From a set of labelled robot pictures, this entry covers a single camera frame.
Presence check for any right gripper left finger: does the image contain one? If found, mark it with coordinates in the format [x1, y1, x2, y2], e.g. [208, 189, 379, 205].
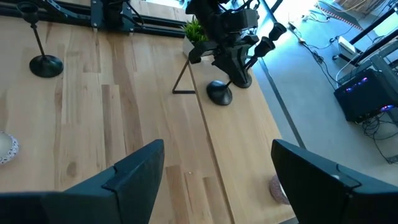
[0, 139, 165, 224]

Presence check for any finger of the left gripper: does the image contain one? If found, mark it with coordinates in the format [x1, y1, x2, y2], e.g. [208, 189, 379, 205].
[238, 46, 252, 88]
[214, 48, 240, 86]

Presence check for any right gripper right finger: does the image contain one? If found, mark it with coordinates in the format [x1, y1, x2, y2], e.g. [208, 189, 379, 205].
[271, 139, 398, 224]

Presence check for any green plant in white pot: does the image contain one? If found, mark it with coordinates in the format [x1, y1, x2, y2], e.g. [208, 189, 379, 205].
[182, 17, 210, 58]

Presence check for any white box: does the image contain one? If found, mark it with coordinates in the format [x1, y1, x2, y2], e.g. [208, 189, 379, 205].
[337, 35, 358, 60]

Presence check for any black computer tower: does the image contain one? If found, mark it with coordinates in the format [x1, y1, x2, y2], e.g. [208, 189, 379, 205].
[333, 68, 398, 124]

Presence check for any wooden shelf riser black frame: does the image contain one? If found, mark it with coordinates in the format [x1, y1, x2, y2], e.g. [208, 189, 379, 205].
[172, 57, 299, 224]

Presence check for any black aluminium station frame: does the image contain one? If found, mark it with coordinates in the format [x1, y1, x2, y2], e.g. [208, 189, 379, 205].
[0, 0, 187, 40]

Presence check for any black cable bundle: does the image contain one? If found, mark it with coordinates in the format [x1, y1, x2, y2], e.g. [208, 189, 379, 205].
[361, 113, 398, 165]

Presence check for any black desk frame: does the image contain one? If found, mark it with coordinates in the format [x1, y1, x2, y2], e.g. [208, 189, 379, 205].
[332, 6, 398, 63]

